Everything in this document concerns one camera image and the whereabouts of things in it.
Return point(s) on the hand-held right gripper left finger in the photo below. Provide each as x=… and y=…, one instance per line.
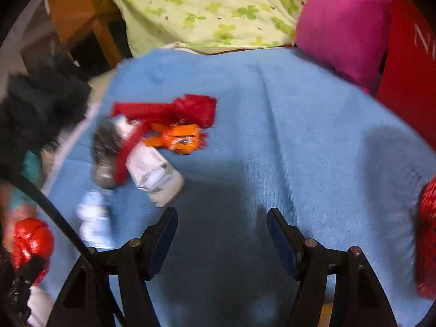
x=164, y=242

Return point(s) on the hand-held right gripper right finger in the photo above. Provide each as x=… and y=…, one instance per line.
x=282, y=245

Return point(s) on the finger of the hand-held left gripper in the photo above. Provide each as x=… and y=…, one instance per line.
x=31, y=268

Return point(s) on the shiny red wrapper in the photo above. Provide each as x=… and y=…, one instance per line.
x=32, y=240

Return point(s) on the orange wrapper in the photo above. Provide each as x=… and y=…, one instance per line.
x=180, y=138

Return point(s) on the silver foil bag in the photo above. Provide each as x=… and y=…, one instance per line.
x=105, y=150

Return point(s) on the light blue white wrapper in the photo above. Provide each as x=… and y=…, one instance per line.
x=92, y=218

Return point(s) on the white crumpled packet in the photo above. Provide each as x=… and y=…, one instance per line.
x=150, y=167

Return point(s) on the teal cloth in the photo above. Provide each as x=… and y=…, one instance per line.
x=30, y=167

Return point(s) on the blue blanket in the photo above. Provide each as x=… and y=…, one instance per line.
x=272, y=126

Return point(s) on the red mesh bag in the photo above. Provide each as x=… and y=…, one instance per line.
x=428, y=238

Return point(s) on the black cloth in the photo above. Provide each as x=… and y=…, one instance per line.
x=37, y=109

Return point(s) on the red box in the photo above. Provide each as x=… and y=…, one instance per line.
x=408, y=75

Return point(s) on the magenta pillow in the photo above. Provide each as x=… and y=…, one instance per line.
x=340, y=30

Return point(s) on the green clover print quilt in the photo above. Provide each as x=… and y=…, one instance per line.
x=204, y=6

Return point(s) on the wooden furniture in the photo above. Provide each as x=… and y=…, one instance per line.
x=68, y=6

